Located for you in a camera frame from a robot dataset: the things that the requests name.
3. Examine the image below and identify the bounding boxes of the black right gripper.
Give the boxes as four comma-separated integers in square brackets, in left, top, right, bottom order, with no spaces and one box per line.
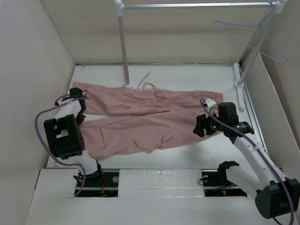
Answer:
[192,109,226,137]

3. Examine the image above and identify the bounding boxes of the pink trousers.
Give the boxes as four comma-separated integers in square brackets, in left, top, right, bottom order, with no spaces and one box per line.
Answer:
[73,81,223,158]

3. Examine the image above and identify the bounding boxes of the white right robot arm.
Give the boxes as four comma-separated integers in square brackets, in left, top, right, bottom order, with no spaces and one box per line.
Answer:
[193,98,300,225]

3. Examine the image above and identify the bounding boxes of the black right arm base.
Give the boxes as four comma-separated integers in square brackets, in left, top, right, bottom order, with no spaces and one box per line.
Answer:
[198,161,247,197]

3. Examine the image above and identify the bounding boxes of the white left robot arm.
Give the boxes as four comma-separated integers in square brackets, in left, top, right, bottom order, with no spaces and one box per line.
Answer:
[44,88,105,186]

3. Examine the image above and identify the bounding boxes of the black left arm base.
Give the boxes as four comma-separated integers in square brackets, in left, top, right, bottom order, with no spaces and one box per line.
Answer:
[74,170,120,198]

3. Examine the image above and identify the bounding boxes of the white clothes rack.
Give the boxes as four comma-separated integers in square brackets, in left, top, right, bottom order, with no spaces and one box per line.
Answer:
[114,0,288,111]

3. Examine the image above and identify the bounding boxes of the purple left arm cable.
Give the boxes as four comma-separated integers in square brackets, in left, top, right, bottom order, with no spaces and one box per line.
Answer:
[34,93,90,195]

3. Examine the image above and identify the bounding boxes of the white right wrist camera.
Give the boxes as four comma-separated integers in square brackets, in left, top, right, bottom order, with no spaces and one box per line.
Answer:
[203,98,218,115]

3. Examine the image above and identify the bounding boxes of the blue wire hanger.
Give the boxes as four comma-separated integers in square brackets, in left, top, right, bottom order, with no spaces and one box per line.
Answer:
[212,0,288,64]

